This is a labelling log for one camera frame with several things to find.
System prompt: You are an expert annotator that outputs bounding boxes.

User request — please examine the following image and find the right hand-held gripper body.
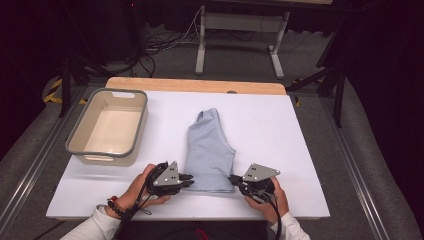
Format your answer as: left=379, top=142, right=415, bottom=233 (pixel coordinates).
left=239, top=163, right=281, bottom=203

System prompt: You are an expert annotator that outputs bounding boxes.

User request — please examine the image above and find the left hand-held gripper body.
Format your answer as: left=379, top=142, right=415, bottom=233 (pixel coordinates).
left=147, top=161, right=184, bottom=197

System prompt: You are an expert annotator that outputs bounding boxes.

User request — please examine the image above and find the light blue tank top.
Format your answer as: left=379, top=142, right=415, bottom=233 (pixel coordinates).
left=184, top=107, right=237, bottom=194

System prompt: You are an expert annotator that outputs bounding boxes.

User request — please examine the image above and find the beige basket with grey rim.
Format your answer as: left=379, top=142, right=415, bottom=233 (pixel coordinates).
left=65, top=87, right=149, bottom=168

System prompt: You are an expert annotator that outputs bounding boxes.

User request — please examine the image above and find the person's right hand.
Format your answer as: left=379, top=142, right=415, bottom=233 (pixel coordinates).
left=244, top=176, right=290, bottom=225

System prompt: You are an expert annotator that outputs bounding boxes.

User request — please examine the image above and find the person's left hand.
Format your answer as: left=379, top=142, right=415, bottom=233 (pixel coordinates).
left=113, top=164, right=172, bottom=218

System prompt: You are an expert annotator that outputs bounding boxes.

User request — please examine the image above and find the white foam board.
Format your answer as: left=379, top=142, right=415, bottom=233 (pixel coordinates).
left=45, top=90, right=331, bottom=222

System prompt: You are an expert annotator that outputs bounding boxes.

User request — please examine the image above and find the person's dark clothing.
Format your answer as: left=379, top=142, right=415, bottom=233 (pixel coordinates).
left=114, top=220, right=271, bottom=240

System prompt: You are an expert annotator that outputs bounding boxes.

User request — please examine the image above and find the black metal stand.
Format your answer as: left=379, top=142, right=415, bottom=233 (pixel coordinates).
left=58, top=49, right=108, bottom=118
left=286, top=19, right=348, bottom=128

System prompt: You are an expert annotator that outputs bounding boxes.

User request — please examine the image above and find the yellow black hazard tape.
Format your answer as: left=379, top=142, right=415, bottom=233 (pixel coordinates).
left=43, top=78, right=88, bottom=105

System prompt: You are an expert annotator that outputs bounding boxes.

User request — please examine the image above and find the left hand-held gripper cable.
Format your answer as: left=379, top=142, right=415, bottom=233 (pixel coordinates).
left=113, top=162, right=168, bottom=240

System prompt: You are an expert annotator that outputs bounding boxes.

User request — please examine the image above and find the hand-held gripper cable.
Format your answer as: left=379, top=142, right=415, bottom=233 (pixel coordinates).
left=113, top=162, right=168, bottom=240
left=256, top=193, right=283, bottom=240

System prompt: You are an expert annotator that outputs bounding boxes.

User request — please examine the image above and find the right hand-held gripper cable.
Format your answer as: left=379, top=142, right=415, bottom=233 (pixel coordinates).
left=256, top=193, right=283, bottom=240

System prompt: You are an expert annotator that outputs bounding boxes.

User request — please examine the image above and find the dark bead bracelet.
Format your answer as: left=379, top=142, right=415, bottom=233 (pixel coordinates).
left=106, top=199, right=126, bottom=218

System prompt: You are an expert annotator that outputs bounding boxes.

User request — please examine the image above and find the aluminium floor rail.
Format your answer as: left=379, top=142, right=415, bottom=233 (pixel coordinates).
left=0, top=84, right=98, bottom=231
left=319, top=96, right=391, bottom=240

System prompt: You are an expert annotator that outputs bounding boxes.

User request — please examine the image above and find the bundle of floor cables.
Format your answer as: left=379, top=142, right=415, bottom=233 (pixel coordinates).
left=139, top=6, right=204, bottom=78

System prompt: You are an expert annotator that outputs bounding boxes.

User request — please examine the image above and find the white metal desk frame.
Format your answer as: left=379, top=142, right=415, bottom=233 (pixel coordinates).
left=194, top=4, right=291, bottom=80

